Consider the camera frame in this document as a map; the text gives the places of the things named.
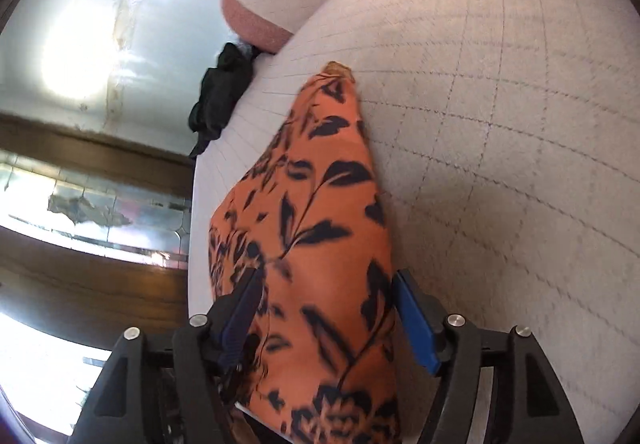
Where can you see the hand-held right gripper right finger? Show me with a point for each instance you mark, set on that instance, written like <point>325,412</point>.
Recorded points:
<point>417,324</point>

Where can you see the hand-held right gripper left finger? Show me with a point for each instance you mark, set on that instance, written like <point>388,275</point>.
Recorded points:
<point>240,319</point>

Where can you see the wooden window frame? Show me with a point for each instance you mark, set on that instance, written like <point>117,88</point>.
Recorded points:
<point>100,289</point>

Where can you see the pink quilted bed cover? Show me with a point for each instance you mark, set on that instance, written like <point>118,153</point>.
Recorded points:
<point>500,123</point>

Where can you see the black garment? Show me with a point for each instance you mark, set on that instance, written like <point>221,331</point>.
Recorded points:
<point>220,93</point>

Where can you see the orange floral garment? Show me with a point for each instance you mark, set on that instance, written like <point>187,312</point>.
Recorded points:
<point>320,234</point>

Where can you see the patterned glass window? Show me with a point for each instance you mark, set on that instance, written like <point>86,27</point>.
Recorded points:
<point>100,204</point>

